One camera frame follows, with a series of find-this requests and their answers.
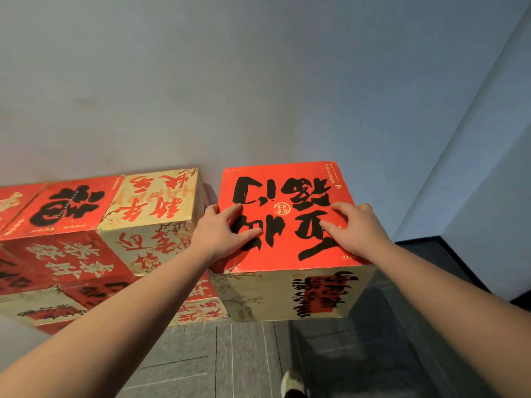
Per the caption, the person's right hand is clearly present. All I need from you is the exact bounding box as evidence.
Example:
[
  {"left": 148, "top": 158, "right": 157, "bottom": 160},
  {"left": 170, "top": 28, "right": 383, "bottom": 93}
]
[{"left": 319, "top": 201, "right": 393, "bottom": 266}]

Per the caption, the person's left hand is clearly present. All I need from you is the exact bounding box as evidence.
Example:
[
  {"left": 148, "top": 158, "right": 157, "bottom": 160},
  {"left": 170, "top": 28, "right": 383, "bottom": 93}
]
[{"left": 189, "top": 203, "right": 264, "bottom": 264}]

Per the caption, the red-topped black-script carton box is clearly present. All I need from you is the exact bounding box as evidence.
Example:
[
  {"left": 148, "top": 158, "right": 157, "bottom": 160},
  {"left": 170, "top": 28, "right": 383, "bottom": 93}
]
[{"left": 208, "top": 161, "right": 378, "bottom": 324}]

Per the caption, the person's left forearm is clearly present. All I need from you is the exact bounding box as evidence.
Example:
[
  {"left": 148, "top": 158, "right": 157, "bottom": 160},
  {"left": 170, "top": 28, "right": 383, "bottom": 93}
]
[{"left": 0, "top": 243, "right": 214, "bottom": 398}]

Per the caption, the person's right forearm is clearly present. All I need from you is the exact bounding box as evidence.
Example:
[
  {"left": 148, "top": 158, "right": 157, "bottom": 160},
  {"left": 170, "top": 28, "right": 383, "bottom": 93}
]
[{"left": 365, "top": 240, "right": 531, "bottom": 398}]

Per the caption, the black baseboard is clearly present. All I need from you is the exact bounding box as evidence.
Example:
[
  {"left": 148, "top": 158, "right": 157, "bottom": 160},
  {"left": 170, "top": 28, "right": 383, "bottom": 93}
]
[{"left": 395, "top": 235, "right": 531, "bottom": 312}]

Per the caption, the white shoe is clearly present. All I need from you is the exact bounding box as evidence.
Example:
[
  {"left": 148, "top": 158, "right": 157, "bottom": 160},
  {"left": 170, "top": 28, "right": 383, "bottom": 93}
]
[{"left": 281, "top": 370, "right": 310, "bottom": 398}]

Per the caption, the stack of red cream cartons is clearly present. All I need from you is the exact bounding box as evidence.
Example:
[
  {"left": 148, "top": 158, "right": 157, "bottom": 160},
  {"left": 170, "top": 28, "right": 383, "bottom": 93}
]
[{"left": 0, "top": 168, "right": 230, "bottom": 336}]

